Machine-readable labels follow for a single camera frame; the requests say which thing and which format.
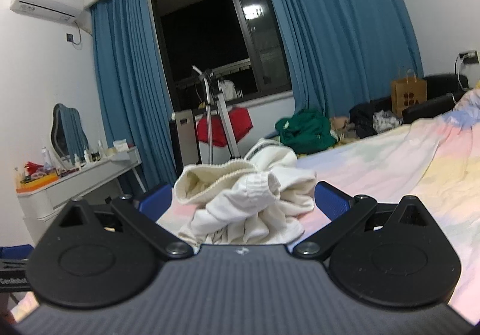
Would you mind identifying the right blue curtain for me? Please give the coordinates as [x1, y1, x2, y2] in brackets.
[271, 0, 423, 116]

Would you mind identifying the wall power socket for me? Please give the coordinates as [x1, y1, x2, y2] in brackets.
[459, 50, 479, 65]

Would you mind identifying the wavy frame vanity mirror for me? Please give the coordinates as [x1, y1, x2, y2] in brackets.
[50, 103, 89, 165]

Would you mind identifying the white dressing table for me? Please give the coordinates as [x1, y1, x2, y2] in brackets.
[17, 147, 142, 242]

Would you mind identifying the blue curtain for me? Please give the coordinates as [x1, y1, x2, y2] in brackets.
[271, 0, 423, 116]
[90, 0, 176, 188]

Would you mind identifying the black sofa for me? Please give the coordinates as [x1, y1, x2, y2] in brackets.
[349, 74, 470, 139]

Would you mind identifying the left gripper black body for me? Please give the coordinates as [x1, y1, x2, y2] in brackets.
[0, 245, 33, 310]

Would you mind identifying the garment steamer stand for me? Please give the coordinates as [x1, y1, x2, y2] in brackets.
[191, 65, 241, 165]

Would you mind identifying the pastel multicolour bed sheet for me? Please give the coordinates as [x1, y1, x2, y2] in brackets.
[10, 88, 480, 324]

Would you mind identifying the dark window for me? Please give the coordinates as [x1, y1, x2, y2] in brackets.
[151, 0, 291, 111]

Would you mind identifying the white knit garment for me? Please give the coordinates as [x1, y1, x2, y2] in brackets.
[173, 139, 317, 247]

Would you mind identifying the left blue curtain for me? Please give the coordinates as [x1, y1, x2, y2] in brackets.
[90, 0, 176, 188]

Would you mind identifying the orange box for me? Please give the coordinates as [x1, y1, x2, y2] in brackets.
[16, 174, 59, 193]

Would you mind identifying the green garment pile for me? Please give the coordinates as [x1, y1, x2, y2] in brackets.
[275, 109, 337, 155]

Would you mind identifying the red cloth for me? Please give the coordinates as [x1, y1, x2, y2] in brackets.
[195, 106, 254, 148]

